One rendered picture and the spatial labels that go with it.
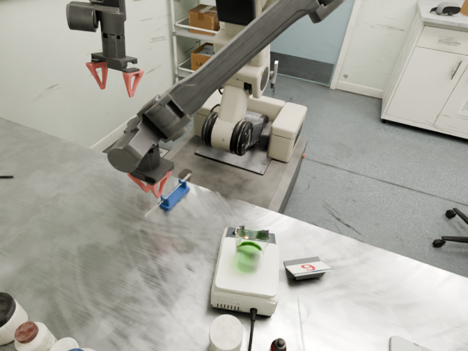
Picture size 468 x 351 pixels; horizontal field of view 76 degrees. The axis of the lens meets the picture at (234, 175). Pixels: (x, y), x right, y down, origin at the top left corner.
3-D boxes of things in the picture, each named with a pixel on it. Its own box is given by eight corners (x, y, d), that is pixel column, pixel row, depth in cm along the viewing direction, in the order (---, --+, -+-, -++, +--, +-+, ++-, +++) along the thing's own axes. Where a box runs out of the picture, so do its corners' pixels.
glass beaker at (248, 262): (231, 276, 59) (233, 251, 53) (232, 248, 64) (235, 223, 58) (267, 278, 59) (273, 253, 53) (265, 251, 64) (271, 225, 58)
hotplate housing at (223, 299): (225, 232, 77) (226, 212, 72) (275, 240, 76) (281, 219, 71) (207, 320, 60) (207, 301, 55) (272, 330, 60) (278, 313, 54)
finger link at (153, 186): (157, 208, 71) (152, 179, 65) (134, 197, 73) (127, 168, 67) (175, 191, 76) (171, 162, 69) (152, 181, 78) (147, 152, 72)
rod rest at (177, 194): (180, 184, 89) (180, 175, 87) (189, 189, 88) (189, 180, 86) (158, 205, 83) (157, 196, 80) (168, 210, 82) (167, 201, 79)
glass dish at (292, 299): (279, 299, 65) (281, 294, 63) (304, 297, 65) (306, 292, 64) (285, 326, 60) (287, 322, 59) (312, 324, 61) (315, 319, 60)
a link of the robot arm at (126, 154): (191, 124, 61) (161, 90, 58) (173, 158, 53) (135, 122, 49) (153, 149, 67) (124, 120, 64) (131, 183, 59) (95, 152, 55)
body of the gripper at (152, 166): (157, 185, 65) (153, 158, 60) (122, 168, 69) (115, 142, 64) (175, 168, 70) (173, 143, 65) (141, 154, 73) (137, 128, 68)
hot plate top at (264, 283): (223, 238, 66) (223, 235, 66) (278, 246, 65) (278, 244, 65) (213, 289, 57) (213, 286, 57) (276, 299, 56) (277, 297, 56)
